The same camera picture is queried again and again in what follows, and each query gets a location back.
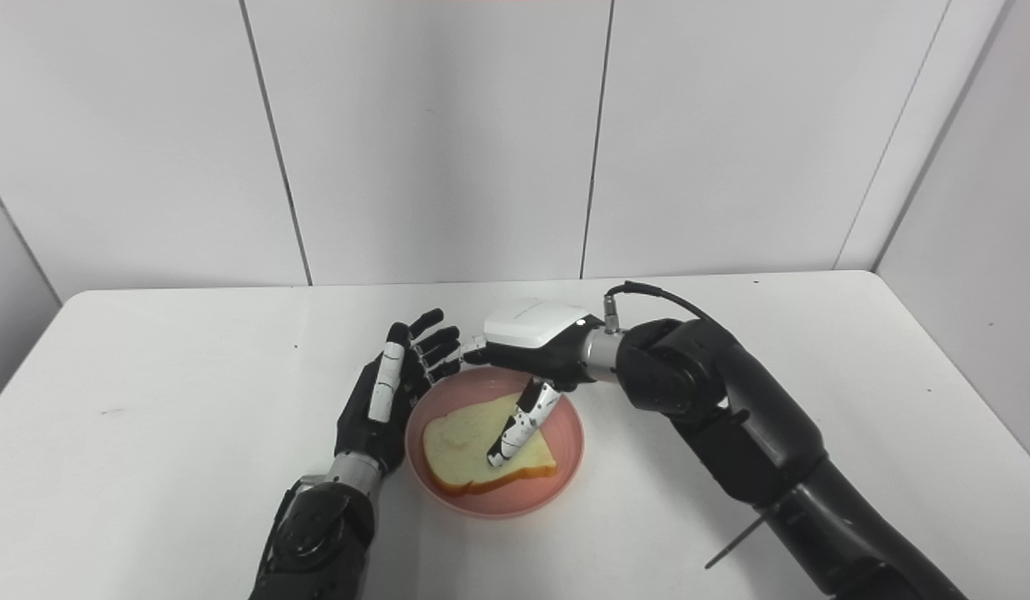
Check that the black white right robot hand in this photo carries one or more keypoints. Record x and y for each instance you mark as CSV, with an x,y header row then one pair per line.
x,y
532,333

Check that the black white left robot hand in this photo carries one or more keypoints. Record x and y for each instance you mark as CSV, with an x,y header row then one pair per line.
x,y
361,417

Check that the slice of bread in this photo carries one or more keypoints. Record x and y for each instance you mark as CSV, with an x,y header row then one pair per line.
x,y
461,446

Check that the pink round plate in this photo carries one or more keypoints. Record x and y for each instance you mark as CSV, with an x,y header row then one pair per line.
x,y
565,433

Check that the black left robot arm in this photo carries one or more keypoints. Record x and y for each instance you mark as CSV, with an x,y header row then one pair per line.
x,y
319,533

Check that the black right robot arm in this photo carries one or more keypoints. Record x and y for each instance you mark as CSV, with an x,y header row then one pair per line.
x,y
732,417

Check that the thin black zip tie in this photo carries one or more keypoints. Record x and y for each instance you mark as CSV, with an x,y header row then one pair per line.
x,y
734,543

